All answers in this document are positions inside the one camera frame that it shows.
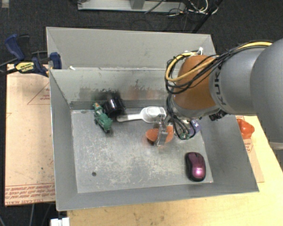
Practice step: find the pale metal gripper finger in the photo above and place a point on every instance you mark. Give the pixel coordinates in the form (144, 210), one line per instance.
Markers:
(162, 138)

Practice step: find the orange ball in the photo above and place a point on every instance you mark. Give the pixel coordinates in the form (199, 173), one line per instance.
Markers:
(152, 134)

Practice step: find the white plastic scoop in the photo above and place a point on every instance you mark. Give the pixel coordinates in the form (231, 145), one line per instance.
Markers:
(151, 113)

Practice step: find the grey metal bin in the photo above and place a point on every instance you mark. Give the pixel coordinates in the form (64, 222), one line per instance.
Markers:
(132, 154)

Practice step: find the purple computer mouse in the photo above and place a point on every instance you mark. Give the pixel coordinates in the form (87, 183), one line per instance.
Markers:
(196, 167)

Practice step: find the black tape roll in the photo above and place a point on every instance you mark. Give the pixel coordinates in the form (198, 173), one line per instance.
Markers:
(113, 107)

